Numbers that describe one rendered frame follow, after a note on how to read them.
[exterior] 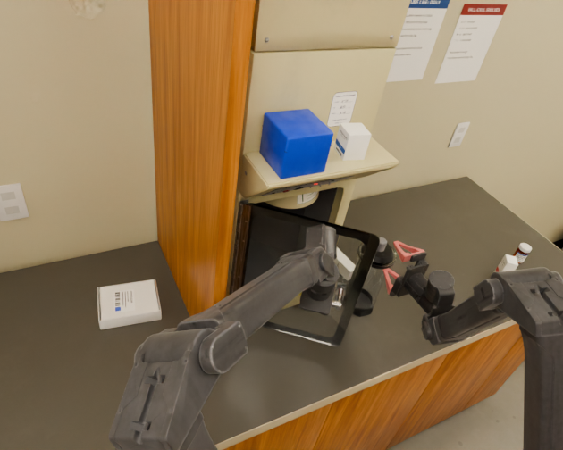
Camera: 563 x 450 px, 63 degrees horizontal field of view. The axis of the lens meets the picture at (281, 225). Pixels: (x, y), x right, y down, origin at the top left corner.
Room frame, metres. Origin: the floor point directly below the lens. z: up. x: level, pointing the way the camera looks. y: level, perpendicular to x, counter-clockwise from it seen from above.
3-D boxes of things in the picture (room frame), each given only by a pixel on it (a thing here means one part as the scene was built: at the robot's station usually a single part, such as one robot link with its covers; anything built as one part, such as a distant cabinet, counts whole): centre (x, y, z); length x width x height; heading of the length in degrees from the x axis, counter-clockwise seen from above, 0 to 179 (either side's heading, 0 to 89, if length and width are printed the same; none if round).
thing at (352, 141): (0.86, -0.11, 1.54); 0.05 x 0.05 x 0.06; 24
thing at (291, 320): (0.77, -0.06, 1.19); 0.30 x 0.01 x 0.40; 84
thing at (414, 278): (0.83, -0.37, 1.20); 0.07 x 0.07 x 0.10; 33
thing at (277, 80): (0.98, 0.04, 1.33); 0.32 x 0.25 x 0.77; 124
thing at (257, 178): (0.83, -0.06, 1.46); 0.32 x 0.11 x 0.10; 124
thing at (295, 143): (0.79, 0.00, 1.56); 0.10 x 0.10 x 0.09; 34
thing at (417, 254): (0.89, -0.33, 1.23); 0.09 x 0.07 x 0.07; 33
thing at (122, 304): (0.79, 0.38, 0.96); 0.16 x 0.12 x 0.04; 116
